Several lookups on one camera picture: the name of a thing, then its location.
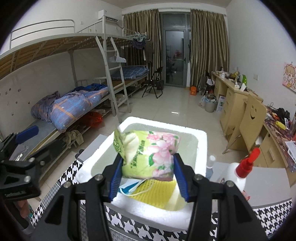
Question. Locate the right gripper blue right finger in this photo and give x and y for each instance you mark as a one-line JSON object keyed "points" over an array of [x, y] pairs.
{"points": [[180, 175]]}

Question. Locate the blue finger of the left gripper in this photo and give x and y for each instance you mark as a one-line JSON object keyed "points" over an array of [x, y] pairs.
{"points": [[26, 134]]}

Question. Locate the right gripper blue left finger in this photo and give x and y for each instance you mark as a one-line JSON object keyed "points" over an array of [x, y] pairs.
{"points": [[115, 177]]}

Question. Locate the blue white face mask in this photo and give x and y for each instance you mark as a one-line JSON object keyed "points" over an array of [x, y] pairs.
{"points": [[130, 186]]}

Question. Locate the yellow mesh sponge cloth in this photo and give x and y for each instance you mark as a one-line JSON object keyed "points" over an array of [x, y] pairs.
{"points": [[161, 194]]}

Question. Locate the floral yellow soft pack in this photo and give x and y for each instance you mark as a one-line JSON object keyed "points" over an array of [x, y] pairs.
{"points": [[147, 154]]}

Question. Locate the person's left hand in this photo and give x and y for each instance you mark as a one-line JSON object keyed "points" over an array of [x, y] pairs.
{"points": [[24, 208]]}

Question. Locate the blue spray bottle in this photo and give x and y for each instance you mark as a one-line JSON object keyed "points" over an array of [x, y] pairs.
{"points": [[210, 163]]}

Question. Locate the blue plaid quilt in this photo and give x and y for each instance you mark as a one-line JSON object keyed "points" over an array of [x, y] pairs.
{"points": [[63, 111]]}

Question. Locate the white styrofoam box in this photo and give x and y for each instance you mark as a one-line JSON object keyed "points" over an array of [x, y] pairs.
{"points": [[193, 151]]}

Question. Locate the houndstooth table mat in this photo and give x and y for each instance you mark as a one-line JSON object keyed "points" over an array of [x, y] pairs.
{"points": [[268, 188]]}

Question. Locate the metal bunk bed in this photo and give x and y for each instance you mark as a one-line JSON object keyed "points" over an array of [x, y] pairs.
{"points": [[35, 69]]}

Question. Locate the white lotion pump bottle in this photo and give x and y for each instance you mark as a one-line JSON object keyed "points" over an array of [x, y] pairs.
{"points": [[238, 172]]}

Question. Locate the red bag under bed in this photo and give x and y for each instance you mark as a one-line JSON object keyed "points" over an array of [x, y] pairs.
{"points": [[91, 119]]}

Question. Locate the wooden smiley chair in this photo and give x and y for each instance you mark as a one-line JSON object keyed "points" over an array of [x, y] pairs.
{"points": [[250, 125]]}

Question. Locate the light wooden desk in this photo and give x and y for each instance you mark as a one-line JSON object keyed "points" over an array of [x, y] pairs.
{"points": [[272, 138]]}

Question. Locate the black folding chair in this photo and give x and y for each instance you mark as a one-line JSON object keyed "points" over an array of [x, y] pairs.
{"points": [[155, 83]]}

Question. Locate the right olive curtain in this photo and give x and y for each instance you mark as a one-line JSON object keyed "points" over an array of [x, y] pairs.
{"points": [[209, 44]]}

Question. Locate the white air conditioner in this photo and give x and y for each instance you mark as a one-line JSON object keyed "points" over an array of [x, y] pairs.
{"points": [[104, 14]]}

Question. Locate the anime girl poster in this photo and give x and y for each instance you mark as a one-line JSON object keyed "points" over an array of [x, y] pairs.
{"points": [[289, 72]]}

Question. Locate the glass balcony door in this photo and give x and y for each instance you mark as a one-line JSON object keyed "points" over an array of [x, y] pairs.
{"points": [[176, 37]]}

